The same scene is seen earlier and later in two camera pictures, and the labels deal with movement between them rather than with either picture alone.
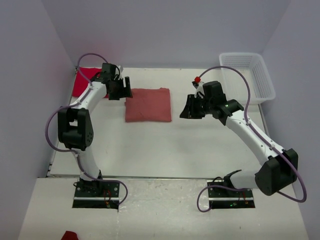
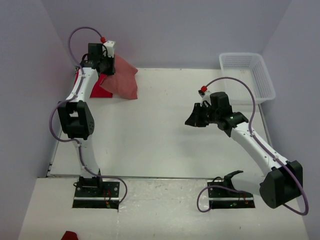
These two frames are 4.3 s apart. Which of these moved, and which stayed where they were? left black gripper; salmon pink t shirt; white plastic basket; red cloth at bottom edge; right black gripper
Moved: salmon pink t shirt; left black gripper; right black gripper
Stayed: white plastic basket; red cloth at bottom edge
